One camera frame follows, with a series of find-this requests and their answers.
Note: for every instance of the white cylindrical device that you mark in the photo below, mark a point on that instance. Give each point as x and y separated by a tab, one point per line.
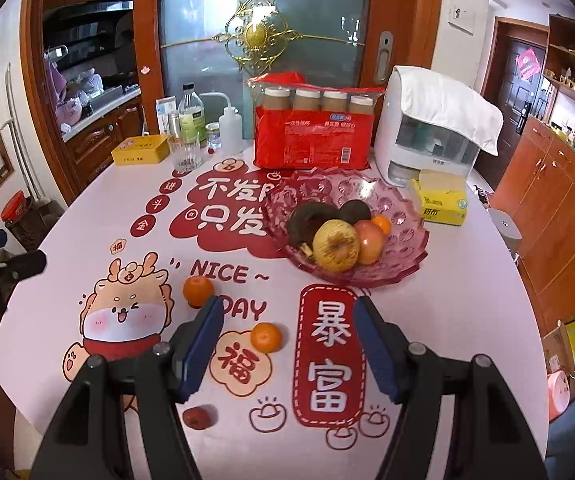
505	232

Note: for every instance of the white and blue box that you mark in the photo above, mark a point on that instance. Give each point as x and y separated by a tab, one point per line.
165	110

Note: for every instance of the small glass jar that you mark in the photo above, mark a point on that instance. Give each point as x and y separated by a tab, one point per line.
213	136

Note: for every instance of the gold door ornament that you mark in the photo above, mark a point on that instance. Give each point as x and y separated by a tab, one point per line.
256	35

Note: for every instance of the yellow tissue pack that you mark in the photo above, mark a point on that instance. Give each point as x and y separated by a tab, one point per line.
440	200

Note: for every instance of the red apple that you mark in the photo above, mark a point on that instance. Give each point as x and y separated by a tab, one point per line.
371	242

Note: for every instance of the dark overripe banana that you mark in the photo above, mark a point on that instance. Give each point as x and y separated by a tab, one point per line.
307	222

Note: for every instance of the clear bottle with green label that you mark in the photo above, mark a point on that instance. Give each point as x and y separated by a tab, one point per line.
192	120

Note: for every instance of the mandarin orange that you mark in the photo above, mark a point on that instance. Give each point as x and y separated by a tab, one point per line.
382	226
266	336
199	291

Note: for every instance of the wooden display shelf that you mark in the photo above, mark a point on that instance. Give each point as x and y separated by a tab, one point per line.
567	35

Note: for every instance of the metal can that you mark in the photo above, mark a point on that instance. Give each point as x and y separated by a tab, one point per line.
174	127

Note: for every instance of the frosted glass door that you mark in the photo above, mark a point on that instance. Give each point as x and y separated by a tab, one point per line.
317	10

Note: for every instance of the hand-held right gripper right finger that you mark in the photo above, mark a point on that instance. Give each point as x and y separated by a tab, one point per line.
375	350

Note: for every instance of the pink glass bowl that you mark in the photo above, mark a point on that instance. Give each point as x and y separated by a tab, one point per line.
397	240

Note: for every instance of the wooden cabinet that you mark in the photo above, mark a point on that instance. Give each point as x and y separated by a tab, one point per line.
552	220

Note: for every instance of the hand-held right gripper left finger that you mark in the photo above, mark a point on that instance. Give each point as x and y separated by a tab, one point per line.
200	350

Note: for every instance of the white towel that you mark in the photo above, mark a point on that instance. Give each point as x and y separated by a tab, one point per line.
447	100

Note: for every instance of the white squeeze bottle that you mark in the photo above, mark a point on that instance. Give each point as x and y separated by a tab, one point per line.
230	130

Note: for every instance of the yellow tissue box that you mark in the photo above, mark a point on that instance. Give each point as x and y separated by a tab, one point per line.
140	151

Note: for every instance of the red lidded jar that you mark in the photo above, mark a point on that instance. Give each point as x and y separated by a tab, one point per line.
15	210

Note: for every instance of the red date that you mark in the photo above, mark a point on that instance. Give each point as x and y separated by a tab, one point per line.
198	417

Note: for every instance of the red paper cup pack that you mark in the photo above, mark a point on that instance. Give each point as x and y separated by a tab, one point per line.
312	135

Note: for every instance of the white light switch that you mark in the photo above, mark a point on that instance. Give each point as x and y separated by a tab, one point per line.
462	19

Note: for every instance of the dark avocado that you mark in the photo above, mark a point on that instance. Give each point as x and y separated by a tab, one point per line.
355	210

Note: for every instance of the white countertop appliance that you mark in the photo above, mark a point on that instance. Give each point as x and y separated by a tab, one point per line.
415	162

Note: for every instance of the yellow spotted apple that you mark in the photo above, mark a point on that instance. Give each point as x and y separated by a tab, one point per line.
336	246

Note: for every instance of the pink plastic basin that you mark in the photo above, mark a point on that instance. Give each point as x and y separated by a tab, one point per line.
557	395

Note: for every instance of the red door decoration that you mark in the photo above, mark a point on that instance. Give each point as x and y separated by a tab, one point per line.
527	64

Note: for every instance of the pink plastic bag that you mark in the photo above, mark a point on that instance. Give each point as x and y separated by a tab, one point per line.
74	102

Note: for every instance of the glass tumbler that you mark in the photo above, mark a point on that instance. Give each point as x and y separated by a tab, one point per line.
186	152

